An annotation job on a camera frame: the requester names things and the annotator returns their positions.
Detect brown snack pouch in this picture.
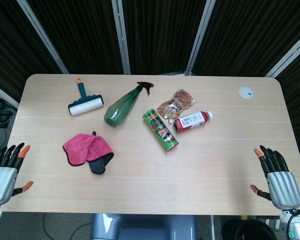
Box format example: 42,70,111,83
156,89,197,120

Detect black waste bin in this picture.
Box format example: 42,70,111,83
221,218,278,240

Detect grey partition post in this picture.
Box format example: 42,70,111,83
16,0,70,75
0,80,20,110
111,0,131,75
184,0,217,76
263,28,300,78

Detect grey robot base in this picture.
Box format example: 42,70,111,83
89,213,198,240

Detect pink and black cloth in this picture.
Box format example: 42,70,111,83
62,130,115,175

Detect green spray bottle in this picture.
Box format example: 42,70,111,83
103,81,155,128

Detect black cables and devices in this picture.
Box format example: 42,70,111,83
0,91,17,154

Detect red drink bottle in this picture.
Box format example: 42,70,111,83
173,110,214,134

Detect white cable grommet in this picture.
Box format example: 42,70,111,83
238,86,254,98

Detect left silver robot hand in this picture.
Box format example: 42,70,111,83
0,142,34,206

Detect lint roller with teal handle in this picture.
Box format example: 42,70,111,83
67,76,105,117

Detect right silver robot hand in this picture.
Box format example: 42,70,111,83
249,144,300,210

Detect green chips can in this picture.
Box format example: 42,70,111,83
143,108,180,153

